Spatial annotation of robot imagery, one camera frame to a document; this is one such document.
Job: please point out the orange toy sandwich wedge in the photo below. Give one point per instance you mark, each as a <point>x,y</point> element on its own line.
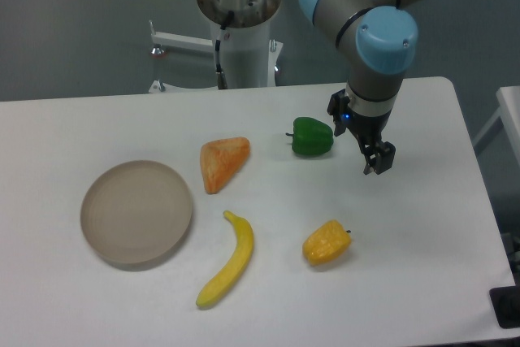
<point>220,160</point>

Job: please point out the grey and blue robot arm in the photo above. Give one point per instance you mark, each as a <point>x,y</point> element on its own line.
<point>378,38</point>

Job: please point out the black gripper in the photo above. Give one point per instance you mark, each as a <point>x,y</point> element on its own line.
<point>378,154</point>

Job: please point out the yellow toy pepper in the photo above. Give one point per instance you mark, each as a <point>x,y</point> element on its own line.
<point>326,243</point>

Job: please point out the yellow toy banana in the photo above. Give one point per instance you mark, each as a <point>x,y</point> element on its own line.
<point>224,280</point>

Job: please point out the beige round plate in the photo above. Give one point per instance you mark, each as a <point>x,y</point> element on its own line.
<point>135,215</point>

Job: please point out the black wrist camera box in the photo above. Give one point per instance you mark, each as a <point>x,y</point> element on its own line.
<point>338,106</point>

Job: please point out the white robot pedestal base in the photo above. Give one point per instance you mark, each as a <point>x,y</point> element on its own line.
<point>244,53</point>

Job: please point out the green toy pepper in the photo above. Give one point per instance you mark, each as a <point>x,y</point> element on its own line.
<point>310,137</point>

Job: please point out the white side table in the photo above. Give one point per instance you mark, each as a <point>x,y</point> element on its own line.
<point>505,117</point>

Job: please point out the black device at table edge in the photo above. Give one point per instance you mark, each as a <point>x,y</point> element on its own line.
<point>505,303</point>

